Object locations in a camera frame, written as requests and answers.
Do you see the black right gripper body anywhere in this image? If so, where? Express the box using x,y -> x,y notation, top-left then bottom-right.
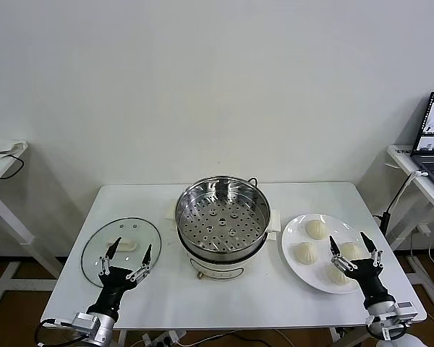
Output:
346,257 -> 396,310

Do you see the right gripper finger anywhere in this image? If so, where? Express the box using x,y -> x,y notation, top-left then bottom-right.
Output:
359,231 -> 383,268
328,234 -> 358,273

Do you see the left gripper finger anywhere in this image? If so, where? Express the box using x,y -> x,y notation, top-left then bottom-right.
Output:
125,243 -> 153,282
98,236 -> 123,278

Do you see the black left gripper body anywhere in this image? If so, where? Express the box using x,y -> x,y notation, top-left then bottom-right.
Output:
86,266 -> 132,321

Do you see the white steamed baozi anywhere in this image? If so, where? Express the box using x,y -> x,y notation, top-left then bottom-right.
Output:
292,241 -> 319,265
324,263 -> 352,286
338,241 -> 365,261
305,219 -> 327,240

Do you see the round glass pot lid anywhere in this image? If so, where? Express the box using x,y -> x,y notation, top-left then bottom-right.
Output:
80,216 -> 162,289

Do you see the stainless steel steamer basket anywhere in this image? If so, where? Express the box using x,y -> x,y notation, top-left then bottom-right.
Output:
175,176 -> 271,256

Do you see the white round plate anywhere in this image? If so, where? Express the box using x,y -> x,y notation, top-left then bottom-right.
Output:
281,213 -> 374,294

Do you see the white electric cooker base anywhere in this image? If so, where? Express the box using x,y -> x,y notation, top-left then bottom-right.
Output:
165,200 -> 281,281

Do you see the white power strip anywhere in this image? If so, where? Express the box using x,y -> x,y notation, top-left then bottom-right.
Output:
142,330 -> 187,347

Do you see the white side table with laptop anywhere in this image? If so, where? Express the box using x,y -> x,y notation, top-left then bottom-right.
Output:
386,144 -> 434,304

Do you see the white folded cloth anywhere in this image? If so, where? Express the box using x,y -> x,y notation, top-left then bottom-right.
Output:
0,136 -> 29,160

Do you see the black cable with white plug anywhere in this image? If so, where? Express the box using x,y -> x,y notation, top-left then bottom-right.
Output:
374,169 -> 430,234

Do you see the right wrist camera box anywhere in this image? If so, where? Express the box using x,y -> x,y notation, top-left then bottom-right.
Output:
396,301 -> 419,321

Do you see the thin black cable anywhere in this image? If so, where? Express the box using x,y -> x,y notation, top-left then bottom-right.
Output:
0,153 -> 25,180

